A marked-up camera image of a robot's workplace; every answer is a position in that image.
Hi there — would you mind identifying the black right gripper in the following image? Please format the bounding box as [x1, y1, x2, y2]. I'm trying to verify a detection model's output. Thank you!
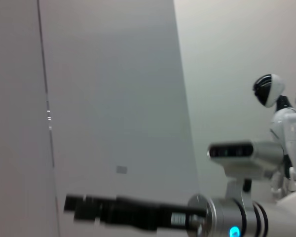
[63, 194, 208, 233]

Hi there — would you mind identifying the white black robot head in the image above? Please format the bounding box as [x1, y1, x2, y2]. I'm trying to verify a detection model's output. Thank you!
[252, 73, 286, 109]

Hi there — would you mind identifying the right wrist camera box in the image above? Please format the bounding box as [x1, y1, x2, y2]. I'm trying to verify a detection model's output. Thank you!
[207, 141, 286, 206]

